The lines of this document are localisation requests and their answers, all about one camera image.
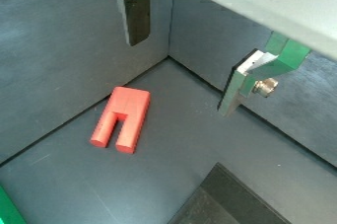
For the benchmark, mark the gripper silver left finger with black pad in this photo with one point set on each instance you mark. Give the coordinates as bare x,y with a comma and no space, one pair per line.
136,18

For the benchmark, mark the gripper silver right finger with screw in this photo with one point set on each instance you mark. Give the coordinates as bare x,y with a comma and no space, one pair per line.
252,75

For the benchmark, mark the red square-circle forked block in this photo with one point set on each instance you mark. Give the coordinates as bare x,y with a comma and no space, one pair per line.
127,106

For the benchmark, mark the black curved regrasp stand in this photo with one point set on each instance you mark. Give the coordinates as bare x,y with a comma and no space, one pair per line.
224,201

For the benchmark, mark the green shape-sorter fixture base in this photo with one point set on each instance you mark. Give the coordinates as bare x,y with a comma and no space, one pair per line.
10,214

